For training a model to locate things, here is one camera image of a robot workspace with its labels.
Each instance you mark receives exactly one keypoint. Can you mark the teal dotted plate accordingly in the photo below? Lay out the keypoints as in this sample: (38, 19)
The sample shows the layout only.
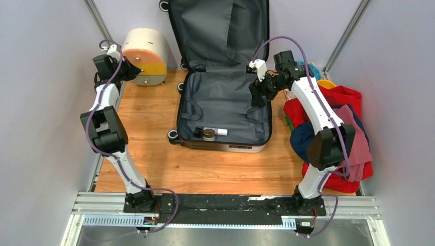
(313, 68)

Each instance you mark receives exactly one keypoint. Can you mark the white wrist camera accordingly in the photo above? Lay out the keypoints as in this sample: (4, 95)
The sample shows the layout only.
(113, 51)
(258, 67)

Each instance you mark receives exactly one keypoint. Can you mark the small round jar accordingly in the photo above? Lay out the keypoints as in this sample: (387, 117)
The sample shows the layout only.
(209, 135)

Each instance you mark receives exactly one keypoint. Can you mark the red garment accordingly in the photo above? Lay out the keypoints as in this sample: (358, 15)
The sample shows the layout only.
(336, 97)

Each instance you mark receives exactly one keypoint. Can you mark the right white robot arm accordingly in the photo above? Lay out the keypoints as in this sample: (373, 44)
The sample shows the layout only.
(333, 139)

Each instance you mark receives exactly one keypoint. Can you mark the floral placemat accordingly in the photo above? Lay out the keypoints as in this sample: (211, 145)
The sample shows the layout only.
(289, 95)

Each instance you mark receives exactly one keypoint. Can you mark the orange bowl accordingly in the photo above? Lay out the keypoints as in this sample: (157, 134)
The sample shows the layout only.
(326, 84)

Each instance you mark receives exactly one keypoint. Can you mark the green plastic tray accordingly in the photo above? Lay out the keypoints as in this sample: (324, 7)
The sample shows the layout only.
(289, 123)

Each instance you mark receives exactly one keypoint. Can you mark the white tube black cap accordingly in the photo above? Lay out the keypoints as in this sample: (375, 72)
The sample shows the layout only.
(198, 132)

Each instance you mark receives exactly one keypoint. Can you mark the pink ribbed garment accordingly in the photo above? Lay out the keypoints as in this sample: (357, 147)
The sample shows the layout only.
(360, 157)

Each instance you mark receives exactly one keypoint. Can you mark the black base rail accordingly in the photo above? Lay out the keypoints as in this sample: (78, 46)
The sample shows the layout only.
(226, 209)

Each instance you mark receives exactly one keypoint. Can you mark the cream mini drawer cabinet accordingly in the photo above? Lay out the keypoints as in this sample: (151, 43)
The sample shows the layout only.
(148, 50)

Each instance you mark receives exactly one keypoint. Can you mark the navy blue garment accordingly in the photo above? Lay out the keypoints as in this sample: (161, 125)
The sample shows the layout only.
(304, 134)

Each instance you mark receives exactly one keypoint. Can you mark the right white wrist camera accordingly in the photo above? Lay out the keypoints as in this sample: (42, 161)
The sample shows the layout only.
(258, 67)

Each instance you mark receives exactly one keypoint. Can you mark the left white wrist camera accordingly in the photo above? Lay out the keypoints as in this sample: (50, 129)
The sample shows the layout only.
(113, 51)

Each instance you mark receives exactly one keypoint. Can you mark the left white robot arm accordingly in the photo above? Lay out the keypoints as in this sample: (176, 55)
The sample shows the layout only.
(107, 135)

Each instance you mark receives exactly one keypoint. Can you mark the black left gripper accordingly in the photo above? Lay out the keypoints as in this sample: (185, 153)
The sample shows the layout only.
(132, 71)

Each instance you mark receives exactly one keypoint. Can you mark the astronaut print suitcase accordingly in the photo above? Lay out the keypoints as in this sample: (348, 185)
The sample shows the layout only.
(217, 40)

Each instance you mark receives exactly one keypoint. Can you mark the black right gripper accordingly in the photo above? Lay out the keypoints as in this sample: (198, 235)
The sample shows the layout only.
(257, 100)

